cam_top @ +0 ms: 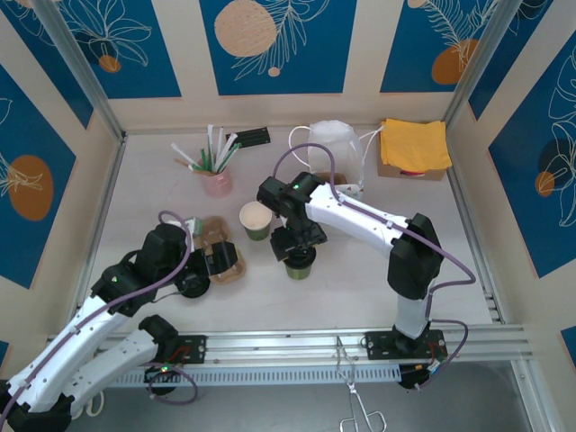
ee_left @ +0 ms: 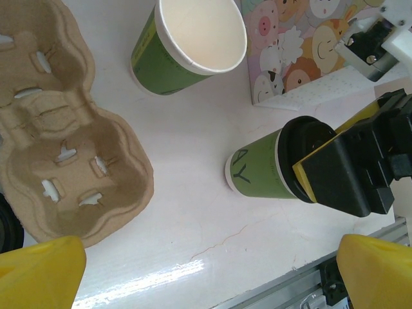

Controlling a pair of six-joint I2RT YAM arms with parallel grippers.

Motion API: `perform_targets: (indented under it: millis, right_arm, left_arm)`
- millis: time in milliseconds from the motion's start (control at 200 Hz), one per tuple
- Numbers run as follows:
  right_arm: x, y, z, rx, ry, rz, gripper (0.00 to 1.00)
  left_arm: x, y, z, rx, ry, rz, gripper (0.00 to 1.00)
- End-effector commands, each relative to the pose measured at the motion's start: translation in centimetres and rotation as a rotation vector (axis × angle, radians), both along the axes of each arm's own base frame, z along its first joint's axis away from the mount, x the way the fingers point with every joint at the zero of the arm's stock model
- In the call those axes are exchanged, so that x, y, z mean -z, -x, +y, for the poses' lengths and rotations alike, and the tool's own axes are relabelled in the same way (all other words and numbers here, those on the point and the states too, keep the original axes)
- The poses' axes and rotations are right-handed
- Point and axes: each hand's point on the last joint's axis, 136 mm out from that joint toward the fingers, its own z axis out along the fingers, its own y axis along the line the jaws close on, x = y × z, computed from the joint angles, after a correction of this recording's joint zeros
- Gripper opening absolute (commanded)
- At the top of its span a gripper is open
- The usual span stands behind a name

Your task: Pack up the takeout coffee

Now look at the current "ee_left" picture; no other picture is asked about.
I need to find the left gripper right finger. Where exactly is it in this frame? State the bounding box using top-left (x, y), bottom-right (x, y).
top-left (336, 234), bottom-right (412, 309)

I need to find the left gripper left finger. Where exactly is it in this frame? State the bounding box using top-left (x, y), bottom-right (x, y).
top-left (0, 234), bottom-right (87, 309)

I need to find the black plastic cup lid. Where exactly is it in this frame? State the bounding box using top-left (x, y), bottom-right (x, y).
top-left (277, 115), bottom-right (337, 203)
top-left (0, 192), bottom-right (25, 255)

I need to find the green paper coffee cup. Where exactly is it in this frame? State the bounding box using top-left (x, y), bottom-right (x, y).
top-left (224, 128), bottom-right (302, 201)
top-left (130, 0), bottom-right (248, 97)

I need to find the animal print paper gift bag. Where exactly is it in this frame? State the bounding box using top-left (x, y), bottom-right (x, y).
top-left (246, 0), bottom-right (392, 112)

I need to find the brown pulp cup carrier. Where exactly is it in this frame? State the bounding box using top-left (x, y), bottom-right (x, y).
top-left (0, 0), bottom-right (155, 248)

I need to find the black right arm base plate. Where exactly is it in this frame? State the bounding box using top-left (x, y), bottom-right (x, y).
top-left (321, 256), bottom-right (350, 306)

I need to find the aluminium mounting rail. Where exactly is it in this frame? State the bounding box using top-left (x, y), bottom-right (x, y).
top-left (221, 215), bottom-right (412, 309)

